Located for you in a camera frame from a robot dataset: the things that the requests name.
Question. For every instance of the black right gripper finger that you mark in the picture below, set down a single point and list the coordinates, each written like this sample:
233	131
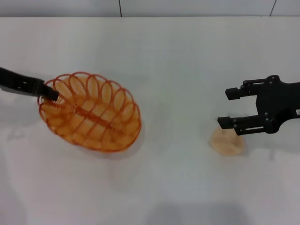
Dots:
248	126
236	92

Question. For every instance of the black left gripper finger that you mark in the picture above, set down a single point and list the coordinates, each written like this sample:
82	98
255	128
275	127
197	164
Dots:
50	93

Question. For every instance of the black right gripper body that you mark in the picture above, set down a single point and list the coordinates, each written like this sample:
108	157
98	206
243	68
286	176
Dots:
276	103

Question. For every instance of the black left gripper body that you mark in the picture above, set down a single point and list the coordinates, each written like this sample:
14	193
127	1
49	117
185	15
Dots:
21	84

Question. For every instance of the round pale bread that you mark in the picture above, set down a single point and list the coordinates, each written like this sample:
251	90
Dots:
225	145

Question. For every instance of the orange woven plastic basket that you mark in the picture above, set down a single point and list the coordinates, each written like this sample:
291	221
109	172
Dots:
93	116

